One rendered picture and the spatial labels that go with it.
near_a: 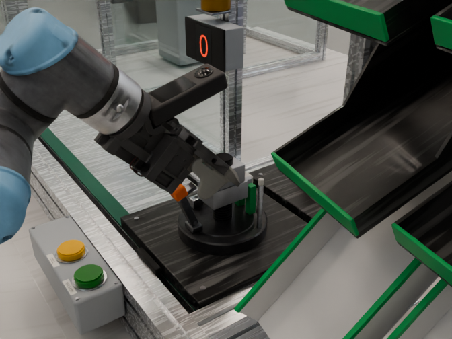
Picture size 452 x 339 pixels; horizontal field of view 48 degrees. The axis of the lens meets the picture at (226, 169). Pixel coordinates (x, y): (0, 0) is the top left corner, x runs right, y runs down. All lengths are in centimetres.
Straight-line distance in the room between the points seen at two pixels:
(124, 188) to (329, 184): 62
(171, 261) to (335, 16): 46
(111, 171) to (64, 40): 58
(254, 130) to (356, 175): 93
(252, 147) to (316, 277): 74
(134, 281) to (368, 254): 33
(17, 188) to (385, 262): 37
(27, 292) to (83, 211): 16
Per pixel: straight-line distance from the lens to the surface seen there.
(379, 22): 36
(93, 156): 118
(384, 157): 50
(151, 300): 71
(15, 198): 46
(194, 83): 66
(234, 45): 87
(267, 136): 137
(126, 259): 78
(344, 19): 40
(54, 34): 55
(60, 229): 87
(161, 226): 82
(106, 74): 58
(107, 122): 60
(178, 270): 74
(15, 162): 49
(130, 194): 102
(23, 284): 94
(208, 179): 70
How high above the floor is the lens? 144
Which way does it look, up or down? 29 degrees down
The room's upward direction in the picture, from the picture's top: straight up
